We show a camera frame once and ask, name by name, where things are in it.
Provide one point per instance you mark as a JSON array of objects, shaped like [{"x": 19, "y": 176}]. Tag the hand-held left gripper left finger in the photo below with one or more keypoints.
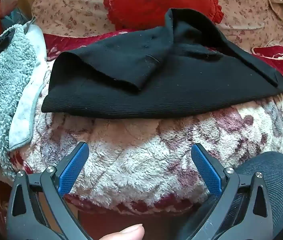
[{"x": 72, "y": 171}]

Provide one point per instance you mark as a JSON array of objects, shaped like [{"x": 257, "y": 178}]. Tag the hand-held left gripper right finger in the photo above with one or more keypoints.
[{"x": 206, "y": 172}]

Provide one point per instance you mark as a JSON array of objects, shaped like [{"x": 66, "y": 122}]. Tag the black pants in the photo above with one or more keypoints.
[{"x": 156, "y": 92}]

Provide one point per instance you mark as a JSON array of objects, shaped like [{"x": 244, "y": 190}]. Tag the person's left hand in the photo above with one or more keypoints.
[{"x": 121, "y": 233}]

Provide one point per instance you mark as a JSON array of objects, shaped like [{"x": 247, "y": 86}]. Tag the dark red gold-trimmed pillow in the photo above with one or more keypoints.
[{"x": 279, "y": 55}]

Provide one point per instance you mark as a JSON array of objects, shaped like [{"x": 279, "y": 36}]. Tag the red and white fleece blanket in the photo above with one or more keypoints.
[{"x": 144, "y": 160}]

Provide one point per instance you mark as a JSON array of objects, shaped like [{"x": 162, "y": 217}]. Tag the white cloth with grey edge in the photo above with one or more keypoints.
[{"x": 29, "y": 92}]

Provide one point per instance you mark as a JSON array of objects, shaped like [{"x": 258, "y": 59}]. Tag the grey fluffy towel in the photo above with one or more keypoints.
[{"x": 1, "y": 92}]

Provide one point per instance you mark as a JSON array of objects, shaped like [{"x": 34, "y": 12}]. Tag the pink floral pillow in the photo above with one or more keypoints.
[{"x": 69, "y": 10}]

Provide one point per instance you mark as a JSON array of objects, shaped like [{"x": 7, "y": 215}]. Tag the teal cloth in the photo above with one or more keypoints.
[{"x": 14, "y": 17}]

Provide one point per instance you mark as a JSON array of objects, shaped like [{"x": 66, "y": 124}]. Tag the red round ruffled cushion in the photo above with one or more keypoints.
[{"x": 156, "y": 0}]

